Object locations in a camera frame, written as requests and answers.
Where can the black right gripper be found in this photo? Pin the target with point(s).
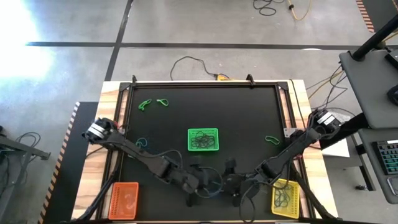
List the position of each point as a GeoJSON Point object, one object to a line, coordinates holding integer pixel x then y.
{"type": "Point", "coordinates": [239, 183]}

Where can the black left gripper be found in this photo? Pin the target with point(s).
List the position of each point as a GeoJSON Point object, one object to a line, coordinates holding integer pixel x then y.
{"type": "Point", "coordinates": [189, 180]}

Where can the black rubber band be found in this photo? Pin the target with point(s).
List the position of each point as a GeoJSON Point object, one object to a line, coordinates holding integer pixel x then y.
{"type": "Point", "coordinates": [201, 135]}
{"type": "Point", "coordinates": [209, 141]}
{"type": "Point", "coordinates": [196, 143]}

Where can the green rubber band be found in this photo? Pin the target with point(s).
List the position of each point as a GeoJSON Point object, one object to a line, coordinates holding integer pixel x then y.
{"type": "Point", "coordinates": [163, 101]}
{"type": "Point", "coordinates": [273, 140]}
{"type": "Point", "coordinates": [143, 105]}

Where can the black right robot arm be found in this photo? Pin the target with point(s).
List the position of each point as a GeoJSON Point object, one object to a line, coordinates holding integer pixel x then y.
{"type": "Point", "coordinates": [298, 144]}

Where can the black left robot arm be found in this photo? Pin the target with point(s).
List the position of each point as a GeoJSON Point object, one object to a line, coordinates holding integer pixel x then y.
{"type": "Point", "coordinates": [136, 152]}

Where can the green plastic basket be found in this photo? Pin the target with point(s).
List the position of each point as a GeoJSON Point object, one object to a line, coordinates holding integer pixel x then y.
{"type": "Point", "coordinates": [203, 149]}

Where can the yellow plastic basket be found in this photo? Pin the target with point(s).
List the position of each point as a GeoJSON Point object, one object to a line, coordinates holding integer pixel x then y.
{"type": "Point", "coordinates": [295, 211]}

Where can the orange plastic basket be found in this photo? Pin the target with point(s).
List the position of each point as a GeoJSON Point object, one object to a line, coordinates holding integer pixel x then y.
{"type": "Point", "coordinates": [116, 202]}

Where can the white paper sheet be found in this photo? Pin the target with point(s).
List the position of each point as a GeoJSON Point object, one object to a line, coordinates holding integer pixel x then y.
{"type": "Point", "coordinates": [337, 151]}

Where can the yellow power plug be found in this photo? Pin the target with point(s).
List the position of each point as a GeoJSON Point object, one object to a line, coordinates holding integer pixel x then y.
{"type": "Point", "coordinates": [222, 77]}

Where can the black hazard-striped floor mat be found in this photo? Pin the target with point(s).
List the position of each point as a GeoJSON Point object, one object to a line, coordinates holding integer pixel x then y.
{"type": "Point", "coordinates": [382, 9]}
{"type": "Point", "coordinates": [71, 186]}

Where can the white plastic packet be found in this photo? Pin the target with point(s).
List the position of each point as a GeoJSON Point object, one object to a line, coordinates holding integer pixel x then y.
{"type": "Point", "coordinates": [345, 117]}

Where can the grey keyboard desk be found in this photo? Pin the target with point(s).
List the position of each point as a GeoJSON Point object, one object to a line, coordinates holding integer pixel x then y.
{"type": "Point", "coordinates": [370, 183]}

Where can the black backlit keyboard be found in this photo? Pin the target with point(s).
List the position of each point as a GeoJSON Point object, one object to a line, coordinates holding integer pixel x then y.
{"type": "Point", "coordinates": [388, 157]}

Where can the grey desk top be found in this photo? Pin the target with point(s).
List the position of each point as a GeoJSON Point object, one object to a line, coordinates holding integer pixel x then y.
{"type": "Point", "coordinates": [370, 90]}

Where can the black metal stand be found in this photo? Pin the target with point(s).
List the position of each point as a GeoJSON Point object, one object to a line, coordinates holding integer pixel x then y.
{"type": "Point", "coordinates": [25, 148]}

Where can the black computer mouse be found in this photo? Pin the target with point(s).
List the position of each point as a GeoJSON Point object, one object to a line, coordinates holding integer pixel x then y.
{"type": "Point", "coordinates": [394, 95]}

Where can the black desk pole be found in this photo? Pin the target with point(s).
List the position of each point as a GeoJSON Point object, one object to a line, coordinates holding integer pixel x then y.
{"type": "Point", "coordinates": [373, 40]}

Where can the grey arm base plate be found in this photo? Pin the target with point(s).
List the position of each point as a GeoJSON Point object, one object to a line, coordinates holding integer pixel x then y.
{"type": "Point", "coordinates": [289, 132]}

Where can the black frame clamp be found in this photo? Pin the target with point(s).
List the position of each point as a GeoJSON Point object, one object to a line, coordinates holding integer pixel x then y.
{"type": "Point", "coordinates": [134, 79]}
{"type": "Point", "coordinates": [250, 79]}

